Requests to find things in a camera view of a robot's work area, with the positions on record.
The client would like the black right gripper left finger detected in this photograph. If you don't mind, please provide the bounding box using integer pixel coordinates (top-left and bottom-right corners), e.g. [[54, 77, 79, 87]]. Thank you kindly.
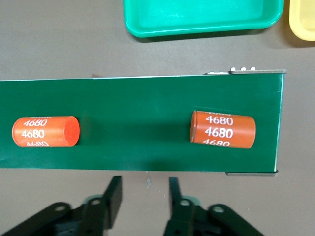
[[0, 175, 123, 236]]

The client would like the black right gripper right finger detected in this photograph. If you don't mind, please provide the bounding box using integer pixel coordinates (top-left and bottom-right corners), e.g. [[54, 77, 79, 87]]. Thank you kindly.
[[163, 177, 265, 236]]

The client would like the orange 4680 cylinder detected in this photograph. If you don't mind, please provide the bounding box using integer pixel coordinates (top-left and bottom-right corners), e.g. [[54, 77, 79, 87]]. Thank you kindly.
[[11, 116, 81, 148], [189, 110, 256, 149]]

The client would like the green conveyor belt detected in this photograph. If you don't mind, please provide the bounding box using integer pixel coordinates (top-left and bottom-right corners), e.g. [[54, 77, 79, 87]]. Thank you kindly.
[[0, 69, 287, 177]]

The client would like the green plastic tray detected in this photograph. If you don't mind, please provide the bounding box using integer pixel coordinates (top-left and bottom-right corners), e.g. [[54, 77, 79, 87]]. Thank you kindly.
[[123, 0, 285, 39]]

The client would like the yellow plastic tray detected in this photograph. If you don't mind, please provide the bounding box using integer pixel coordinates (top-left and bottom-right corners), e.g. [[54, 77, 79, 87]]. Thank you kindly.
[[288, 0, 315, 42]]

